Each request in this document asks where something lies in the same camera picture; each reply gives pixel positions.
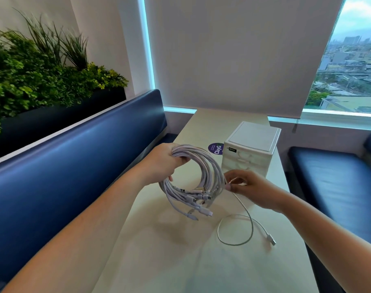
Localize person's right hand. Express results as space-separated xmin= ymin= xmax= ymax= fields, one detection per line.
xmin=223 ymin=169 xmax=288 ymax=212

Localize person's left hand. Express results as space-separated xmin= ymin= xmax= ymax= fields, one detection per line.
xmin=139 ymin=143 xmax=191 ymax=186

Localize single thin white cable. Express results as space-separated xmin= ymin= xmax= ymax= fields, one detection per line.
xmin=216 ymin=177 xmax=277 ymax=247

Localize white mini drawer cabinet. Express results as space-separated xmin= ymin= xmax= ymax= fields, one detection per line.
xmin=221 ymin=121 xmax=282 ymax=184

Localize person's right forearm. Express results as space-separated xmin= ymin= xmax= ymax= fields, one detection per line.
xmin=278 ymin=193 xmax=371 ymax=293

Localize person's left forearm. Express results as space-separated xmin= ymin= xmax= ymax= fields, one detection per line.
xmin=2 ymin=166 xmax=148 ymax=293

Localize black planter box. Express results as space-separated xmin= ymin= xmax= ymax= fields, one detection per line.
xmin=0 ymin=87 xmax=126 ymax=162

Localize round purple sticker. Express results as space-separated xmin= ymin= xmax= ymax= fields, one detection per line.
xmin=208 ymin=142 xmax=225 ymax=155

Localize blue padded bench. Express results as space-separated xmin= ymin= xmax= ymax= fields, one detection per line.
xmin=288 ymin=125 xmax=371 ymax=293
xmin=0 ymin=89 xmax=178 ymax=293

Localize white table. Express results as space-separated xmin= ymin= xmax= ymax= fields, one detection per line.
xmin=92 ymin=108 xmax=319 ymax=293

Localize white roller blind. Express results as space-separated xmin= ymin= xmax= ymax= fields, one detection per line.
xmin=144 ymin=0 xmax=346 ymax=119

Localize glass window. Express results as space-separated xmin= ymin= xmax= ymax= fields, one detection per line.
xmin=304 ymin=0 xmax=371 ymax=115

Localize green leafy plants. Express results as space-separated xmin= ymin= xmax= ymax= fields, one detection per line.
xmin=0 ymin=9 xmax=128 ymax=147

